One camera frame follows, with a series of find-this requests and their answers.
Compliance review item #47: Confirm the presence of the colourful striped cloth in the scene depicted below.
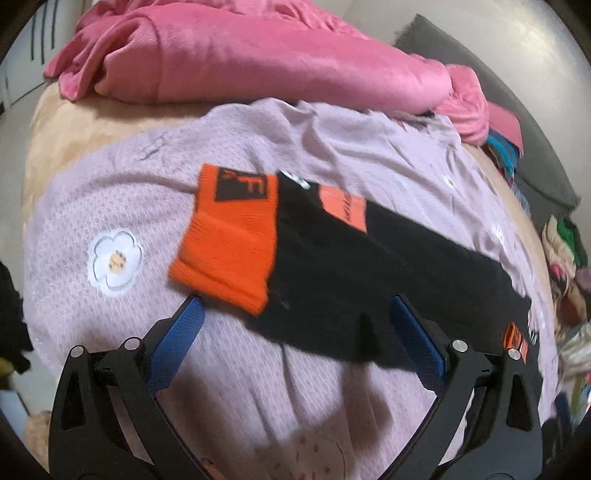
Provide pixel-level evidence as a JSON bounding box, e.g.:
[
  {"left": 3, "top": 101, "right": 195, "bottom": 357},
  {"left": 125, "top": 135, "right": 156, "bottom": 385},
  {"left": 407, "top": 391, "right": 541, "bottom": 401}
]
[{"left": 484, "top": 129, "right": 523, "bottom": 186}]

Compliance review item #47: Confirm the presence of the white wardrobe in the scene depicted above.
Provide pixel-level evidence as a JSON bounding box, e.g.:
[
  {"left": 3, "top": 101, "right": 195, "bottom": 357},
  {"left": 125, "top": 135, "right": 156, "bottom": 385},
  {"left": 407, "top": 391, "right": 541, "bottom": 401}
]
[{"left": 0, "top": 0, "right": 93, "bottom": 112}]

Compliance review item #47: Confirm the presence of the rose folded cloth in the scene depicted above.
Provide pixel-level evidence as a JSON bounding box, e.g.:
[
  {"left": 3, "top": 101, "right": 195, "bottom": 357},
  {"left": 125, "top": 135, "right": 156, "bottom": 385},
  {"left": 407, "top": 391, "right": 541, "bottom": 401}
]
[{"left": 487, "top": 102, "right": 523, "bottom": 151}]

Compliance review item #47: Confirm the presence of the orange and black sock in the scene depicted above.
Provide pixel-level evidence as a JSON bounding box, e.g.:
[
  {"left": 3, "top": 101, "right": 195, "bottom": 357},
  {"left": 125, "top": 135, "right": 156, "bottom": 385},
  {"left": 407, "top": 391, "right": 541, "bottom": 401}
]
[{"left": 167, "top": 163, "right": 544, "bottom": 386}]

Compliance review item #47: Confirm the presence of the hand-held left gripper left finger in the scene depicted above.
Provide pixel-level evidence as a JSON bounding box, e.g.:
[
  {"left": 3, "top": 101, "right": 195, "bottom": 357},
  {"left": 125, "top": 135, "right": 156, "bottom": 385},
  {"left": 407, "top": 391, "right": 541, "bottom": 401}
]
[{"left": 48, "top": 294, "right": 218, "bottom": 480}]

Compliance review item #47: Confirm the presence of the pink plush blanket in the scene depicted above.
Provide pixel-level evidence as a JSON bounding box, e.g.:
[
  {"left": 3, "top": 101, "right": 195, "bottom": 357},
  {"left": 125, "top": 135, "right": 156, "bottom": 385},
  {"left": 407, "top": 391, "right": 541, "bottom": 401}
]
[{"left": 44, "top": 0, "right": 491, "bottom": 145}]

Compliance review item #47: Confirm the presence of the lilac strawberry print sheet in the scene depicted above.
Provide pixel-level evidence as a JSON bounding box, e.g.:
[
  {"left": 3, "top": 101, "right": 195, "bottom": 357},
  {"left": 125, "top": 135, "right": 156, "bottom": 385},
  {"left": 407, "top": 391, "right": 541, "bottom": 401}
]
[{"left": 21, "top": 99, "right": 561, "bottom": 480}]

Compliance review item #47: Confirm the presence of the dark cloth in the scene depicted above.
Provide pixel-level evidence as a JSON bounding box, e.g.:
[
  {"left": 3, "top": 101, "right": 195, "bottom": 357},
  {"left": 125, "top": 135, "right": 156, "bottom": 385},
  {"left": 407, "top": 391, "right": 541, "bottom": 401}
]
[{"left": 0, "top": 261, "right": 34, "bottom": 376}]

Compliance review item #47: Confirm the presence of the pile of folded clothes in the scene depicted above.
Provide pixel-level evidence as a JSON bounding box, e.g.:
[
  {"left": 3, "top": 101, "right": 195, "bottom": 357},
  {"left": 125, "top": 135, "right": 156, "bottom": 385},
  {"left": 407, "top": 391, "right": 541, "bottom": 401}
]
[{"left": 540, "top": 215, "right": 591, "bottom": 416}]

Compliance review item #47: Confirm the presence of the beige bed mattress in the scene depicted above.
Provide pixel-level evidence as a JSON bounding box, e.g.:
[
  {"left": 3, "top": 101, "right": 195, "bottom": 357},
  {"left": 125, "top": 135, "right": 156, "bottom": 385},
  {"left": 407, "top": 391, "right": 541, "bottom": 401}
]
[{"left": 21, "top": 76, "right": 559, "bottom": 301}]

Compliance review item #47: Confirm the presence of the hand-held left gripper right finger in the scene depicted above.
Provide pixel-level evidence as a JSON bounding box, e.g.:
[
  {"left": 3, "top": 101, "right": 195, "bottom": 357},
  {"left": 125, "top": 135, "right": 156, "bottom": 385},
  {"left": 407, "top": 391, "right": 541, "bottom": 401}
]
[{"left": 381, "top": 294, "right": 544, "bottom": 480}]

